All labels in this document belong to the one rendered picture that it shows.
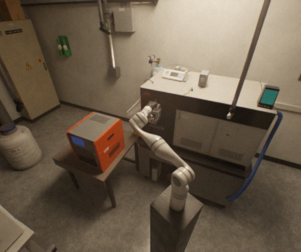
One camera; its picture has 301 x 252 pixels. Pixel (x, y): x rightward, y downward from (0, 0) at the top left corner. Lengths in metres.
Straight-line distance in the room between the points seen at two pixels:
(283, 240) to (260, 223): 0.26
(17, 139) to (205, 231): 2.78
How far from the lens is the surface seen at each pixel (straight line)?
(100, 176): 1.80
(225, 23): 2.51
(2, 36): 3.99
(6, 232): 1.43
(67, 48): 3.91
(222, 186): 2.11
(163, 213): 1.11
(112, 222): 2.32
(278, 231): 2.70
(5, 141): 3.01
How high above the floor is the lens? 2.11
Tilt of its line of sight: 37 degrees down
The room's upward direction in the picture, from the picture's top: straight up
